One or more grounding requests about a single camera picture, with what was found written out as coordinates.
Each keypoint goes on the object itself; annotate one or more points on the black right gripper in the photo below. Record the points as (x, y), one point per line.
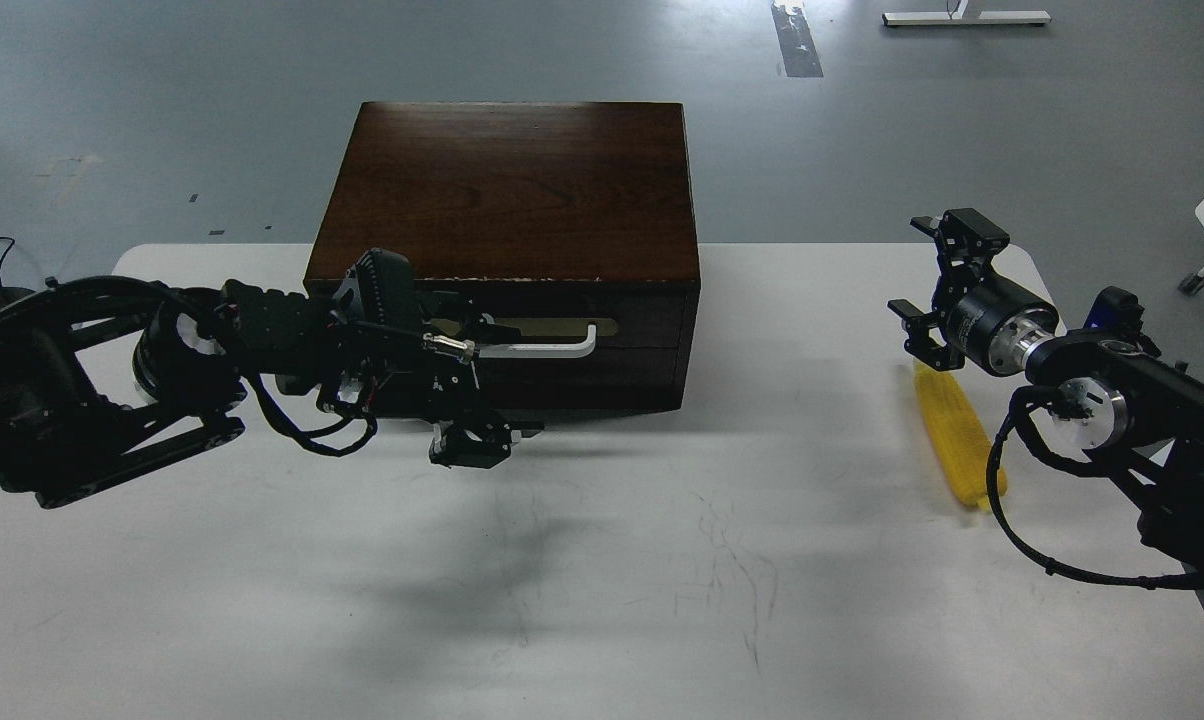
(994, 322)

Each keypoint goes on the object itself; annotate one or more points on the yellow corn cob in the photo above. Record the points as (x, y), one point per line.
(957, 437)

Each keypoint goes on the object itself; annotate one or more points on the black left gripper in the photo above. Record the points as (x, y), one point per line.
(407, 354)

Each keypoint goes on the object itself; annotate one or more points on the wooden drawer with white handle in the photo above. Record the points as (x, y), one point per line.
(581, 321)

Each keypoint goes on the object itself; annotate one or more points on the dark wooden cabinet box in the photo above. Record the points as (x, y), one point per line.
(553, 191)

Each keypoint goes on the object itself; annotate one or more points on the white table leg base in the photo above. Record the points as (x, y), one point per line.
(967, 14)

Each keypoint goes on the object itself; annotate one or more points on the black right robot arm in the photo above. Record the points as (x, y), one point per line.
(1098, 401)

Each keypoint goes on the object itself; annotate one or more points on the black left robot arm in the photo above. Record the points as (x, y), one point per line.
(107, 378)

